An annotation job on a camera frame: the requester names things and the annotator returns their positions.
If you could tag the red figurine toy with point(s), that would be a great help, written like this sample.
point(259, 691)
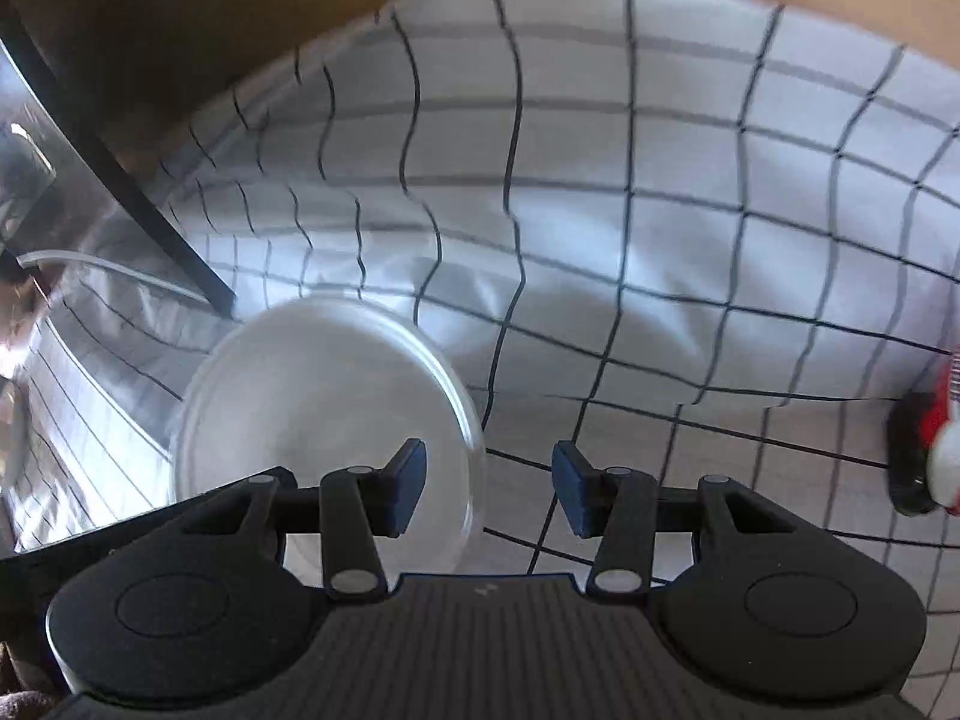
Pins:
point(922, 435)

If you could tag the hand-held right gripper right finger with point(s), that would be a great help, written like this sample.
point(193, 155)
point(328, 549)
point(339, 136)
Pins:
point(574, 491)

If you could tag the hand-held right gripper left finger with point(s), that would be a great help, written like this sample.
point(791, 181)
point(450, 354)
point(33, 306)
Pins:
point(405, 487)

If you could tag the black framed monitor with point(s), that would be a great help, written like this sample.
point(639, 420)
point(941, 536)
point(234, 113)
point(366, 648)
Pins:
point(75, 165)

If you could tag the white checkered tablecloth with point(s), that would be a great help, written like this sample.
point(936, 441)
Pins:
point(675, 202)

